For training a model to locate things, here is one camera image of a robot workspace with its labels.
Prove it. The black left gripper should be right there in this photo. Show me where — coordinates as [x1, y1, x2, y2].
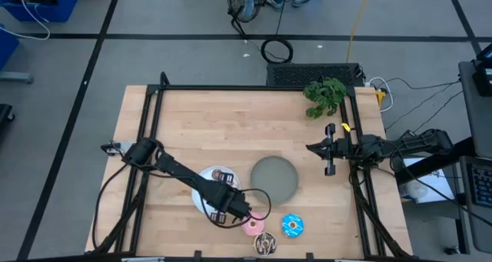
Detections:
[209, 171, 254, 225]

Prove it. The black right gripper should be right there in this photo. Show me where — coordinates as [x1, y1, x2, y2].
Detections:
[305, 123, 362, 177]

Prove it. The pink frosted donut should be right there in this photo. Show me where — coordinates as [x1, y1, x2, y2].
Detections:
[241, 211, 267, 237]

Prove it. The blue frosted drizzled donut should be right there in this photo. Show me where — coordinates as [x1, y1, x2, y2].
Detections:
[281, 213, 306, 239]

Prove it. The chocolate frosted drizzled donut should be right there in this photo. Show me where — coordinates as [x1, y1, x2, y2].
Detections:
[252, 230, 278, 257]

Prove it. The grey green round plate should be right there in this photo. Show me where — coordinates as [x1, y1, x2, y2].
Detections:
[250, 155, 300, 207]

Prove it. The green potted plant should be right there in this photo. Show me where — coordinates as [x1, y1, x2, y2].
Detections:
[302, 76, 348, 120]

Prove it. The white round plate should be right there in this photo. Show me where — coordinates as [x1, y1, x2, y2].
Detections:
[191, 165, 242, 217]

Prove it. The black computer case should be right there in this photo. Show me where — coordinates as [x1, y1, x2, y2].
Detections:
[265, 62, 365, 88]

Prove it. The white paper sheet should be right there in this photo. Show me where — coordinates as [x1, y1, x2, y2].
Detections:
[397, 156, 457, 205]

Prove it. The grey desk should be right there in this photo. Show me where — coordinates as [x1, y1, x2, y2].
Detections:
[457, 60, 492, 159]

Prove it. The black floor fan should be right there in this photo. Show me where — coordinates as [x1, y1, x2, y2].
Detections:
[224, 0, 268, 40]

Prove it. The black keyboard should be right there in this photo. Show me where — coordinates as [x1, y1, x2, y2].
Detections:
[470, 163, 492, 210]

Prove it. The black electronic device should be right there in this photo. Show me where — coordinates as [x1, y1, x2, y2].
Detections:
[471, 42, 492, 98]

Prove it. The black chair base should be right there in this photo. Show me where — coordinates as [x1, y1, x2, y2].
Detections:
[0, 103, 16, 124]

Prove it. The grey metal base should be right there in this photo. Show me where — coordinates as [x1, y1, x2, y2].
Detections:
[0, 71, 35, 85]

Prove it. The blue plastic bin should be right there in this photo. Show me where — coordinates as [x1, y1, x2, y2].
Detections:
[0, 0, 80, 24]
[0, 22, 21, 71]

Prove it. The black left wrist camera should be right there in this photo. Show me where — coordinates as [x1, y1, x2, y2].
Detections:
[226, 192, 251, 219]

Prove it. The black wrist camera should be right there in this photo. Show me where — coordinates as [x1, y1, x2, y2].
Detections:
[226, 192, 251, 219]
[359, 134, 384, 158]

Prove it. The black camera cable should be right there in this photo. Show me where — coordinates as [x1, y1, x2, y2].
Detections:
[199, 187, 272, 230]

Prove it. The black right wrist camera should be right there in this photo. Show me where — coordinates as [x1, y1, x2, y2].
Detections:
[359, 134, 384, 158]

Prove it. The white cable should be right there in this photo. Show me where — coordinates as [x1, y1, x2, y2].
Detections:
[367, 76, 395, 114]
[0, 0, 52, 41]

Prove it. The coiled black cable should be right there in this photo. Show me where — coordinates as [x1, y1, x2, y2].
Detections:
[260, 37, 294, 65]

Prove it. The yellow hanging cable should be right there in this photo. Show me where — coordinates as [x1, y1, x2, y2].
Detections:
[344, 0, 374, 64]

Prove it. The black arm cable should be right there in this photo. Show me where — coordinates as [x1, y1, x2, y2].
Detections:
[91, 162, 134, 251]

